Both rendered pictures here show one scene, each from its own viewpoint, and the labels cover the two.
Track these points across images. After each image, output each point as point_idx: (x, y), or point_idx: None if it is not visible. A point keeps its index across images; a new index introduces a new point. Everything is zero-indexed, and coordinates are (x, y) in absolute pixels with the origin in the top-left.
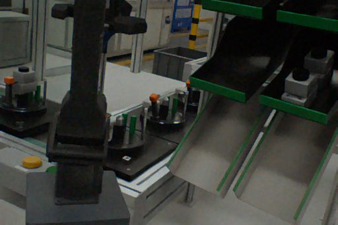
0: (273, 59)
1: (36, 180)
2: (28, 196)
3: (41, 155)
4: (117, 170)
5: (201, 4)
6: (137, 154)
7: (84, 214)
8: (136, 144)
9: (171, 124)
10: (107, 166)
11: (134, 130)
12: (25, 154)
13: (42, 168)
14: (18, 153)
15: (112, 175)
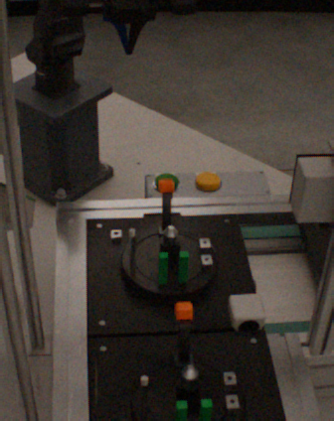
0: None
1: (96, 82)
2: (83, 71)
3: (221, 201)
4: (108, 217)
5: (9, 8)
6: (118, 262)
7: (31, 77)
8: (126, 257)
9: (140, 372)
10: (127, 216)
11: (158, 276)
12: (236, 192)
13: (189, 185)
14: (244, 190)
15: (49, 112)
